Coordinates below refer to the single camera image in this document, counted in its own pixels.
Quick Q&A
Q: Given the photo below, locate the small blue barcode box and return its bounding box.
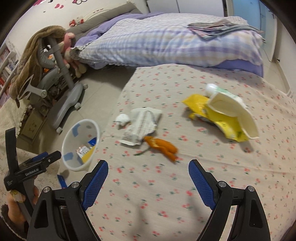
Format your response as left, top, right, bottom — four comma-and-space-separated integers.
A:
76, 137, 97, 158

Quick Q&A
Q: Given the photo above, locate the small white tissue ball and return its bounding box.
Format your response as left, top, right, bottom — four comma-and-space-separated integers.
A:
115, 113, 130, 126

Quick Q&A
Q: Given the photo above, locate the yellow snack bag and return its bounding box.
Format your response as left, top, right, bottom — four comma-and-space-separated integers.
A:
182, 94, 249, 143

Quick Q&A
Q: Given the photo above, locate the silver torn wrapper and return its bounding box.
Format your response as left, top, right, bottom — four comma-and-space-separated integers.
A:
119, 107, 163, 146

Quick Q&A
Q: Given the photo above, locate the orange wrapper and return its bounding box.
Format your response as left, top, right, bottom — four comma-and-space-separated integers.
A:
135, 136, 178, 162

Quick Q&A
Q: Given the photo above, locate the white paper bowl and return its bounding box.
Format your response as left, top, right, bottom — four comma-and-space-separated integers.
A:
207, 90, 259, 139

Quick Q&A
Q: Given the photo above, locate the white green small bottle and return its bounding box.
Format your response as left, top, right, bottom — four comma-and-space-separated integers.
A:
205, 83, 243, 103

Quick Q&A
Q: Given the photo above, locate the green yellow scrub sponge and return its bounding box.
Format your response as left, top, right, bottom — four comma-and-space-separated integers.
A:
81, 146, 95, 163

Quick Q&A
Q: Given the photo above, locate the white patterned trash bin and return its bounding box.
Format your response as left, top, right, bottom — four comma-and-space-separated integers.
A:
62, 119, 100, 172

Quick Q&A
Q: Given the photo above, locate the operator left hand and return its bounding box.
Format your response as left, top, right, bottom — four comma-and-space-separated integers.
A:
6, 190, 27, 230

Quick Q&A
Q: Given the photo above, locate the cardboard box under desk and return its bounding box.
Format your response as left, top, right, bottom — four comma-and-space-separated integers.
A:
20, 109, 46, 144

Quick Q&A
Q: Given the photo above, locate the cream fringed throw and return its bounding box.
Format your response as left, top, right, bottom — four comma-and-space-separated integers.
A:
1, 98, 29, 141

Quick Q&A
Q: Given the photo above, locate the grey ergonomic chair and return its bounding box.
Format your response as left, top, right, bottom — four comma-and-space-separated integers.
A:
17, 36, 87, 133

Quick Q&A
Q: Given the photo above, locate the brown fluffy blanket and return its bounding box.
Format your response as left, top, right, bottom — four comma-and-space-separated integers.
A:
9, 25, 66, 108

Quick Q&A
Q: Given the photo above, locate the pink plush toy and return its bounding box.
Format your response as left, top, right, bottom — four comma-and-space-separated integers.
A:
59, 32, 87, 78

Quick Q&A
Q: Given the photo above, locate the cherry print tablecloth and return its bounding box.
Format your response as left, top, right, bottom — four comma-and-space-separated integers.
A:
87, 64, 295, 240

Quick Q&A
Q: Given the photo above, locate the white bookshelf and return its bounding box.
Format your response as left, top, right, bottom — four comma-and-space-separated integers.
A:
0, 42, 19, 107

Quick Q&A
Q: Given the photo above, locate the grey bed headboard cushion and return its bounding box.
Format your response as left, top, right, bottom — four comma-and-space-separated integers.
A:
66, 2, 141, 40

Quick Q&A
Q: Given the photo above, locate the plaid purple duvet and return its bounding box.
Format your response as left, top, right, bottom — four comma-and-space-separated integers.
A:
70, 13, 263, 69

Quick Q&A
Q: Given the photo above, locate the purple bed sheet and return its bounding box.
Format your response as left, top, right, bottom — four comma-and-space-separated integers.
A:
214, 59, 263, 77

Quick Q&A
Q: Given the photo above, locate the folded striped cloth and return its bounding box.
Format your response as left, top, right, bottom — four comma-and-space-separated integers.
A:
187, 19, 263, 40

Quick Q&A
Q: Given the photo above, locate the blue door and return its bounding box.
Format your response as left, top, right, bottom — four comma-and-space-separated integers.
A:
225, 0, 278, 62

